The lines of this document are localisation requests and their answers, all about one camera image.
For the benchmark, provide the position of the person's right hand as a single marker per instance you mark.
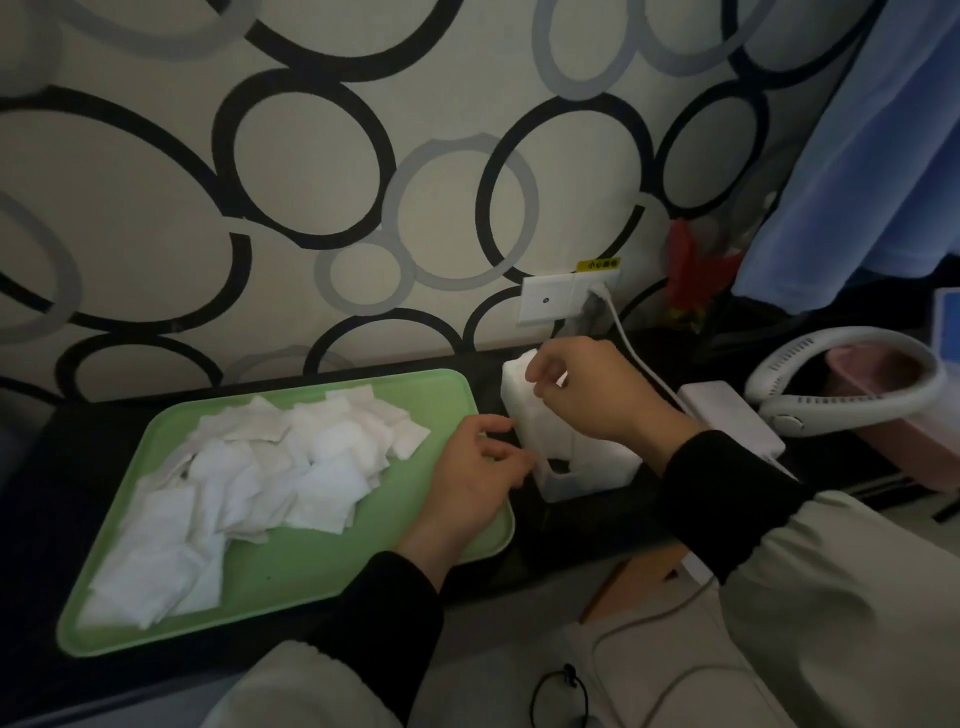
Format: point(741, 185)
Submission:
point(607, 397)

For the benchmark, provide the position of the person's left hand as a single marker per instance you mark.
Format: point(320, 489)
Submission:
point(465, 487)

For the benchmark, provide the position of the clear plastic box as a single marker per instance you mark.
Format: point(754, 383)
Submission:
point(577, 480)

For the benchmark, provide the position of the green plastic tray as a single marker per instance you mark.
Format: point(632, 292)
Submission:
point(375, 540)

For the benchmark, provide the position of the pile of white cotton pads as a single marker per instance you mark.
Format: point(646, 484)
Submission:
point(247, 480)

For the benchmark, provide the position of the person's right forearm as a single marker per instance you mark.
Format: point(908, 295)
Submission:
point(810, 600)

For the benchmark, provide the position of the person's left forearm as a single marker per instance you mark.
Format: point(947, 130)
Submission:
point(337, 660)

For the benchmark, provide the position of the white and blue paper box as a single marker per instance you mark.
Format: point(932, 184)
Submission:
point(947, 322)

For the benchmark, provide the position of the white power bank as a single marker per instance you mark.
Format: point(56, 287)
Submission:
point(731, 412)

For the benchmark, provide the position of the yellow warning sticker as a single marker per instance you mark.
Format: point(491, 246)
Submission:
point(598, 265)

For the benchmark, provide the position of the red decoration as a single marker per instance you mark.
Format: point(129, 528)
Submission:
point(694, 277)

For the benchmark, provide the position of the white neck fan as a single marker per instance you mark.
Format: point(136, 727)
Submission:
point(780, 367)

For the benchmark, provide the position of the orange flat piece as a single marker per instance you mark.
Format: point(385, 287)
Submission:
point(630, 585)

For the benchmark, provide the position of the pink plastic basin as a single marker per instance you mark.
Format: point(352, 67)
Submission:
point(900, 435)

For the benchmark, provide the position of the blue curtain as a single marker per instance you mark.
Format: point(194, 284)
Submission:
point(862, 165)

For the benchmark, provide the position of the grey upholstered sofa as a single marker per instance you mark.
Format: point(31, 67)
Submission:
point(19, 450)

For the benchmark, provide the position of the white wall socket plate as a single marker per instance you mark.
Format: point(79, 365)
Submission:
point(547, 298)

